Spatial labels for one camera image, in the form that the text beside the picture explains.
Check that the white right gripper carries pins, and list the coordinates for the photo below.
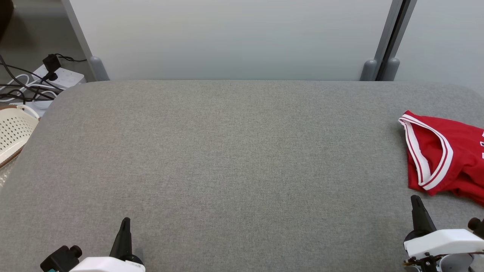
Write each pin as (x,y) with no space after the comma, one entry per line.
(442,241)

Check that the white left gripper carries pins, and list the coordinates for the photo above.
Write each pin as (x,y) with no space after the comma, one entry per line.
(109,265)

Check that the red jersey with white sleeves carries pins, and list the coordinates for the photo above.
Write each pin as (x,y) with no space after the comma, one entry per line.
(461,151)

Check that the grey partition foot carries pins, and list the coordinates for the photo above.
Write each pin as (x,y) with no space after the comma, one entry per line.
(392,70)

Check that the cream perforated laundry basket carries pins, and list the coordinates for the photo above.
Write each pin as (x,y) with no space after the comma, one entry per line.
(13,128)

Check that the flat white socket box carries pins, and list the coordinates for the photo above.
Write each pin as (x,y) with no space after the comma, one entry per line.
(34,107)

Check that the white power strip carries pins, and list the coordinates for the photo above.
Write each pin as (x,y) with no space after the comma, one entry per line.
(68,77)

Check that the black plug adapter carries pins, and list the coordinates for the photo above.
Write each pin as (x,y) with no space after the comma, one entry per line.
(51,62)

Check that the black bulky object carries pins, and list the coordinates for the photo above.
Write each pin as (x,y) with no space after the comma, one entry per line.
(5,15)

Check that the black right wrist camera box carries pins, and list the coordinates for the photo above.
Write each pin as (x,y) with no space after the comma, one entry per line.
(477,226)

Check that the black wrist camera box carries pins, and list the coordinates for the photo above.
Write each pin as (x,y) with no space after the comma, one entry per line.
(60,260)
(477,226)

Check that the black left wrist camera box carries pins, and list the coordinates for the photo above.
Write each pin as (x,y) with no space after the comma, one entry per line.
(60,260)

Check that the grey partition post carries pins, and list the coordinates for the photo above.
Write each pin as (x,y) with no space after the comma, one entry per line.
(382,34)
(81,34)

